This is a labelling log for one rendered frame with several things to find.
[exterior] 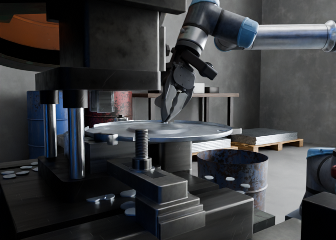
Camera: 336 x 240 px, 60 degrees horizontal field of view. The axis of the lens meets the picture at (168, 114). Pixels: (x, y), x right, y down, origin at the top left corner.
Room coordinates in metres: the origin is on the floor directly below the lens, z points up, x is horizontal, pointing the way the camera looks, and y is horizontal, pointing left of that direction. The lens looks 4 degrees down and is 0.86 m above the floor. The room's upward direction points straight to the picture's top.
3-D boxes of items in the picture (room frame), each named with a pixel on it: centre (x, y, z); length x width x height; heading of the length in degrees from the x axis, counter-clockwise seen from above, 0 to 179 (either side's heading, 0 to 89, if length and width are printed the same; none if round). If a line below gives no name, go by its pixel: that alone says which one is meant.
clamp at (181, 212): (0.37, 0.03, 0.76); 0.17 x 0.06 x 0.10; 34
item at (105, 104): (0.52, 0.12, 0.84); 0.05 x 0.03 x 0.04; 34
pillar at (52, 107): (0.54, 0.22, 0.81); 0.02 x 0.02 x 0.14
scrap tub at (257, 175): (1.72, -0.38, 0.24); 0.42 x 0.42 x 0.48
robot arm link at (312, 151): (0.92, -0.51, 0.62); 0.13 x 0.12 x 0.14; 178
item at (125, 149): (0.51, 0.12, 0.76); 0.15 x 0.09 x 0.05; 34
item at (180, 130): (0.58, 0.02, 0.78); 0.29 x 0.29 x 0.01
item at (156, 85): (0.51, 0.13, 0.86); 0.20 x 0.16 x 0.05; 34
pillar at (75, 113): (0.41, 0.13, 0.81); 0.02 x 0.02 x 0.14
